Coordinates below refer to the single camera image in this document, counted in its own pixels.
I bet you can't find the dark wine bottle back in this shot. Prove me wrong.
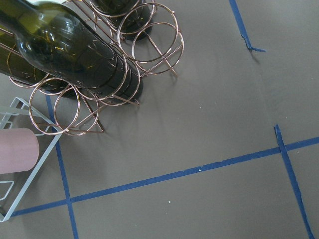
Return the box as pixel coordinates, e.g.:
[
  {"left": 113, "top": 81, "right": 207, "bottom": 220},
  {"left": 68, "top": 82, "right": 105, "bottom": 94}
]
[{"left": 91, "top": 0, "right": 152, "bottom": 40}]

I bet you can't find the dark wine bottle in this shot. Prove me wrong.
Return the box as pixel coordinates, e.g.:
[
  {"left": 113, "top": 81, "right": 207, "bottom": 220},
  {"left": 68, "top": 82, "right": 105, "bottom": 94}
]
[
  {"left": 91, "top": 0, "right": 152, "bottom": 40},
  {"left": 0, "top": 29, "right": 80, "bottom": 99},
  {"left": 0, "top": 0, "right": 143, "bottom": 101}
]

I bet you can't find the dark wine bottle front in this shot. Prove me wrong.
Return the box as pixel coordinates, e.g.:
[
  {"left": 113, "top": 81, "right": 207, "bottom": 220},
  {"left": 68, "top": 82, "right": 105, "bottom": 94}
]
[{"left": 0, "top": 29, "right": 80, "bottom": 99}]

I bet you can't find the dark wine bottle middle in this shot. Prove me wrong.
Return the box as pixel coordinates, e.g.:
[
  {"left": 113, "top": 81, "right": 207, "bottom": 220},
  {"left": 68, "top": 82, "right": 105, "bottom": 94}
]
[{"left": 0, "top": 0, "right": 143, "bottom": 101}]

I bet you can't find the pink cup top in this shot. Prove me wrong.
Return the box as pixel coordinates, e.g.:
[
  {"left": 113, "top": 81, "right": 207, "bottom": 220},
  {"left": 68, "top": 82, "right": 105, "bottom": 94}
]
[{"left": 0, "top": 128, "right": 39, "bottom": 174}]

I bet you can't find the copper wire bottle rack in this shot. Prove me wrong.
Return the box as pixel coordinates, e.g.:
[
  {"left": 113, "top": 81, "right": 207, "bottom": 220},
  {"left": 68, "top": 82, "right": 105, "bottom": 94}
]
[{"left": 0, "top": 0, "right": 184, "bottom": 127}]

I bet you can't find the white wire cup rack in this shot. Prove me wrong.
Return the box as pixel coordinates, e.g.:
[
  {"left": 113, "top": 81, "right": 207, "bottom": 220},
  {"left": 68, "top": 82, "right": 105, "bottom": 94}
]
[{"left": 0, "top": 97, "right": 61, "bottom": 223}]

